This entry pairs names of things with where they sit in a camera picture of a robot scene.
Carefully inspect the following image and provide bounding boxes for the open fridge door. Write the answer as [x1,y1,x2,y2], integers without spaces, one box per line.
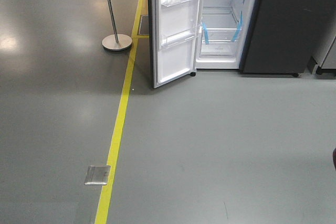
[148,0,203,88]

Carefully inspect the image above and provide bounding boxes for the dark grey fridge body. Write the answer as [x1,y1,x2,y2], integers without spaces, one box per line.
[196,0,335,76]

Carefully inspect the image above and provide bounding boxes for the clear lower door bin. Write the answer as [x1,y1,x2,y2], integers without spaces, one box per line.
[161,25,202,48]

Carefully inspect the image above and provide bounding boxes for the floor sign plate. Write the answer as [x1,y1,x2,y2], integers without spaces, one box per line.
[138,15,150,35]

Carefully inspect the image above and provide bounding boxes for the silver stand with round base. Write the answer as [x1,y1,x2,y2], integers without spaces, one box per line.
[102,0,132,51]

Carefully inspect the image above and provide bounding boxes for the clear crisper drawer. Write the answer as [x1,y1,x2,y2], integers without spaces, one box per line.
[202,28,241,54]

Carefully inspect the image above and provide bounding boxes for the metal floor plate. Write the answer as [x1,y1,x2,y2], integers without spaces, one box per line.
[84,165,111,186]

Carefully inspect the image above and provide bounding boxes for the grey appliance at right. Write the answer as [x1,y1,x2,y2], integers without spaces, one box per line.
[313,28,335,75]

